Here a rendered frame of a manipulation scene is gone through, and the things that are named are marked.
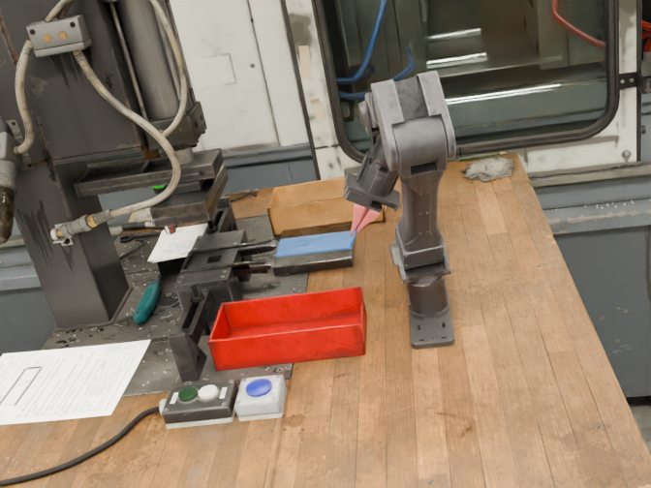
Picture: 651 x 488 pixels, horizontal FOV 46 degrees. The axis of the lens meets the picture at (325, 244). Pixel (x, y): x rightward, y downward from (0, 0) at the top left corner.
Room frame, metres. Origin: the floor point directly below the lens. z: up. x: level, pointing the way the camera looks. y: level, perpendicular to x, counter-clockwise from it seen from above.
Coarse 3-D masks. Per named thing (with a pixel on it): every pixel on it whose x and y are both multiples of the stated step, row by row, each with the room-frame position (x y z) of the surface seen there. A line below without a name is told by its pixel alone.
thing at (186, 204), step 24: (96, 168) 1.39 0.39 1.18; (120, 168) 1.38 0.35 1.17; (144, 168) 1.33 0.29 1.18; (168, 168) 1.30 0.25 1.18; (192, 168) 1.28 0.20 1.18; (216, 168) 1.29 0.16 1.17; (96, 192) 1.31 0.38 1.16; (192, 192) 1.27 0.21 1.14; (216, 192) 1.29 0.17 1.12; (168, 216) 1.23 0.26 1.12; (192, 216) 1.22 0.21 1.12
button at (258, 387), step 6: (252, 384) 0.95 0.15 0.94; (258, 384) 0.95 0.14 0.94; (264, 384) 0.95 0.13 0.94; (270, 384) 0.95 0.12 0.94; (246, 390) 0.94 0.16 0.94; (252, 390) 0.94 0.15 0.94; (258, 390) 0.94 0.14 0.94; (264, 390) 0.93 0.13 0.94; (252, 396) 0.93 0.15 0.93; (258, 396) 0.93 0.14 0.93
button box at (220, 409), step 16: (192, 384) 1.00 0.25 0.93; (208, 384) 0.99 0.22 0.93; (224, 384) 0.98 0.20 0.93; (176, 400) 0.96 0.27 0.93; (192, 400) 0.95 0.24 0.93; (208, 400) 0.94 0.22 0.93; (224, 400) 0.94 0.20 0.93; (144, 416) 0.97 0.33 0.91; (176, 416) 0.93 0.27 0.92; (192, 416) 0.93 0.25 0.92; (208, 416) 0.93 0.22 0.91; (224, 416) 0.92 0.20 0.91; (96, 448) 0.91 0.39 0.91; (64, 464) 0.89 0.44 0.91; (0, 480) 0.89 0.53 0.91; (16, 480) 0.88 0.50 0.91
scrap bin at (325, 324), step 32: (352, 288) 1.14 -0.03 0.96; (224, 320) 1.16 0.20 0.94; (256, 320) 1.17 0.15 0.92; (288, 320) 1.16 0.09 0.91; (320, 320) 1.15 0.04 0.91; (352, 320) 1.12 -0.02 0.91; (224, 352) 1.06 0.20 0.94; (256, 352) 1.05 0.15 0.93; (288, 352) 1.04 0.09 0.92; (320, 352) 1.03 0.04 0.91; (352, 352) 1.03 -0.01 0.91
